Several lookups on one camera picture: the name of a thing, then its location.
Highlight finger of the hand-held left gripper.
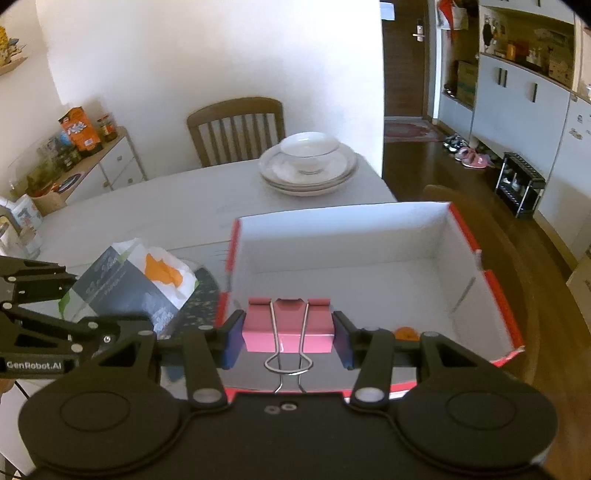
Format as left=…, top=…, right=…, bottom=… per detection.
left=0, top=257, right=80, bottom=306
left=0, top=303, right=156, bottom=361

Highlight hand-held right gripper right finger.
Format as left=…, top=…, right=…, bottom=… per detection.
left=332, top=311, right=485, bottom=412

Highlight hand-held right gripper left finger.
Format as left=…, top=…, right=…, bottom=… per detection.
left=98, top=309, right=246, bottom=412

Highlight pink binder clip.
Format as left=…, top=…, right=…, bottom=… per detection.
left=244, top=298, right=335, bottom=395

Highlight grey white snack bag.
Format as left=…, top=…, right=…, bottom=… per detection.
left=58, top=237, right=200, bottom=344

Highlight white marble desktop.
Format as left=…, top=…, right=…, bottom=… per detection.
left=0, top=154, right=399, bottom=478

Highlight white printed packet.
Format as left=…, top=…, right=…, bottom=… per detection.
left=10, top=194, right=45, bottom=254

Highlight brown paper bag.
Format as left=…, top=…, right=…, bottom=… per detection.
left=31, top=191, right=66, bottom=216

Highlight clear glass container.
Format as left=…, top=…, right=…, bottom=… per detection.
left=8, top=141, right=60, bottom=197

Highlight white sideboard with wooden top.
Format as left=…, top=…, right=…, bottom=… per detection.
left=54, top=127, right=148, bottom=205

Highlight orange snack bag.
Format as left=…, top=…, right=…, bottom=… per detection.
left=58, top=107, right=103, bottom=152

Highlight white gold-rimmed plate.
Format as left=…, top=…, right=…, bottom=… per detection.
left=259, top=141, right=358, bottom=185
left=260, top=164, right=359, bottom=197

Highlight red-lidded jar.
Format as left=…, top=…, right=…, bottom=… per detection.
left=97, top=114, right=117, bottom=143

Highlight white gold-rimmed bowl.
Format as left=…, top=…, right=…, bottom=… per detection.
left=280, top=132, right=342, bottom=175

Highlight red rug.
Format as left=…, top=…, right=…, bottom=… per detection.
left=384, top=119, right=445, bottom=144

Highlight pink slipper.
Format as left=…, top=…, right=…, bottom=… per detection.
left=455, top=148, right=496, bottom=169

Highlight black shoe rack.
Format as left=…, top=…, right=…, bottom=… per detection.
left=495, top=152, right=548, bottom=219

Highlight dark brown door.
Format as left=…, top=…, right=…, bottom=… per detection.
left=382, top=0, right=433, bottom=119

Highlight white tall cabinet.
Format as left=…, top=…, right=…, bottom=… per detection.
left=534, top=92, right=591, bottom=266

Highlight brown cardboard box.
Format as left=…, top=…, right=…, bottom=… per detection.
left=457, top=60, right=479, bottom=107

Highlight blue-grey cabinet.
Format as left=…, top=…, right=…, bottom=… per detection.
left=470, top=51, right=576, bottom=217

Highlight red hanging bag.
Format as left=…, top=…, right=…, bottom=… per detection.
left=436, top=0, right=470, bottom=30

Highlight printed cardboard box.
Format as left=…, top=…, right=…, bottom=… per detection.
left=547, top=30, right=576, bottom=87

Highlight wooden wall shelf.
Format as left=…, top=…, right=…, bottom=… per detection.
left=0, top=55, right=29, bottom=77

